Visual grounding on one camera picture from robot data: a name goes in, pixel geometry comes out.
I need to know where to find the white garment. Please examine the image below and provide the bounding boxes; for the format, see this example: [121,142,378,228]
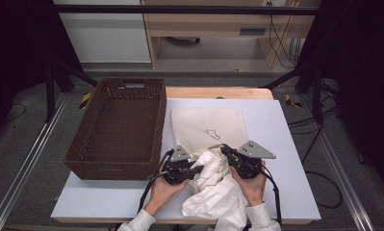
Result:
[181,146,251,231]

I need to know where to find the person's left hand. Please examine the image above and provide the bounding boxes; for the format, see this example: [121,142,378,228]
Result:
[143,162,192,217]

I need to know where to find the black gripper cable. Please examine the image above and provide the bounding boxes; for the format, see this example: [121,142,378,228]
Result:
[137,148,176,215]
[258,165,283,226]

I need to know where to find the black looped floor cable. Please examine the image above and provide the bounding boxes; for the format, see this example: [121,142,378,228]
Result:
[304,169,344,210]

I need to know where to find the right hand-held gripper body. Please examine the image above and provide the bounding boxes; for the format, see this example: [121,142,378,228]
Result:
[228,140,277,181]

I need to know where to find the light wooden desk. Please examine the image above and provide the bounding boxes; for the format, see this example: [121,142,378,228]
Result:
[141,0,320,69]

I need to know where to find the hanging black desk cables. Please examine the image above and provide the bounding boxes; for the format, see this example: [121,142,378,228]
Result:
[267,1,305,69]

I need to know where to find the person's right hand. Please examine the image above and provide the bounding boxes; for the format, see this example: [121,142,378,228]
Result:
[230,160,269,208]

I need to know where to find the yellow black floor tape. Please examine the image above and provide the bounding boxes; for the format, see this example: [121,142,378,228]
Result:
[284,93,303,109]
[78,92,93,110]

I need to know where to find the black horizontal frame bar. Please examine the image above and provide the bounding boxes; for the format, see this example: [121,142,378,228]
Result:
[53,4,320,16]

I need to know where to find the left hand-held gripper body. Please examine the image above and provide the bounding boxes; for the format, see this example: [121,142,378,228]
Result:
[162,144,197,187]

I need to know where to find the brown woven basket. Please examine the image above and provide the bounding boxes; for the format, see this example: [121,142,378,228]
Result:
[64,77,167,181]

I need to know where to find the thin black floor cable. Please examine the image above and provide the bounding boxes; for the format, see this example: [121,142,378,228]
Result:
[6,102,28,122]

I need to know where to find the aluminium floor rail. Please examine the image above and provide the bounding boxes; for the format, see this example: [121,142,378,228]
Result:
[298,93,376,231]
[0,91,69,231]

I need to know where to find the cream drawstring laundry bag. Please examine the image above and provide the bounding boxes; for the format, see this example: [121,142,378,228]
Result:
[170,106,249,156]

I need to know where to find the black curtain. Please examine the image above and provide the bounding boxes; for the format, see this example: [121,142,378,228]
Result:
[0,0,84,145]
[294,0,384,191]

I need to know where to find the black floor cable bundle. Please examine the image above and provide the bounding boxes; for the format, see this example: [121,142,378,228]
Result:
[287,105,341,167]

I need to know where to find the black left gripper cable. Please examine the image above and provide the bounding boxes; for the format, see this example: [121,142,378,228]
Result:
[137,148,176,215]

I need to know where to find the black metal stand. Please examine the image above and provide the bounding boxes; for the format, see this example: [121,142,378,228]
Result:
[260,61,326,125]
[44,57,99,123]

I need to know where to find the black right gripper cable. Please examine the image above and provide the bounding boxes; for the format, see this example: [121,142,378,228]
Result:
[258,165,283,226]

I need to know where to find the white cabinet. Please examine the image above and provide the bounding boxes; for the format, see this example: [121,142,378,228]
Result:
[52,0,152,64]

